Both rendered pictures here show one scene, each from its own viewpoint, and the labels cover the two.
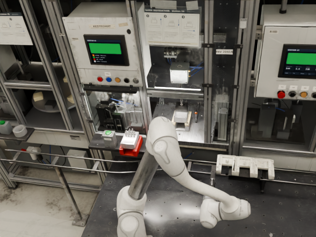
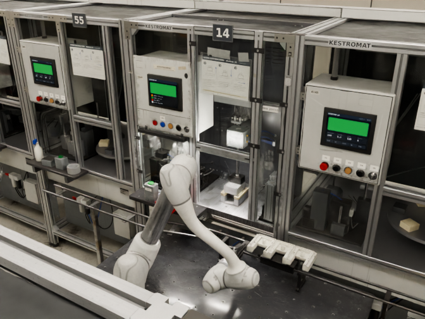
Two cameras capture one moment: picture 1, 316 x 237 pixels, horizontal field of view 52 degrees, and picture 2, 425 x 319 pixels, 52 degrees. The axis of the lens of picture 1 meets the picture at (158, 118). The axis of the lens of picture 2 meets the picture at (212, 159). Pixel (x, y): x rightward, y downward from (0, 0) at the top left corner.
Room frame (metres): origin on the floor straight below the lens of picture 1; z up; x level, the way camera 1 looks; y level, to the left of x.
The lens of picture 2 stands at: (-0.67, -0.64, 2.36)
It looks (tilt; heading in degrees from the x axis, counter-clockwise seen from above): 25 degrees down; 14
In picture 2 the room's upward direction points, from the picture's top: straight up
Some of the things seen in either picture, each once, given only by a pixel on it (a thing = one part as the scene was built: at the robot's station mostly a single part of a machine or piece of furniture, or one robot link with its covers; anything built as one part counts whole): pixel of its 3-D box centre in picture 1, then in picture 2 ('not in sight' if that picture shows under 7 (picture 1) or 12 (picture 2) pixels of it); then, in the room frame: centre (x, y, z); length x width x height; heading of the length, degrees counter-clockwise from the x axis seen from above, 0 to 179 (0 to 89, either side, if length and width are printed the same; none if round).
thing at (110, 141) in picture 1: (110, 138); (152, 190); (1.69, 0.35, 0.97); 0.08 x 0.08 x 0.12; 73
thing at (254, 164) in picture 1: (244, 169); (281, 255); (1.38, -0.53, 0.84); 0.36 x 0.14 x 0.10; 73
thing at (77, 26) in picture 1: (110, 44); (173, 92); (1.87, 0.24, 1.60); 0.42 x 0.29 x 0.46; 73
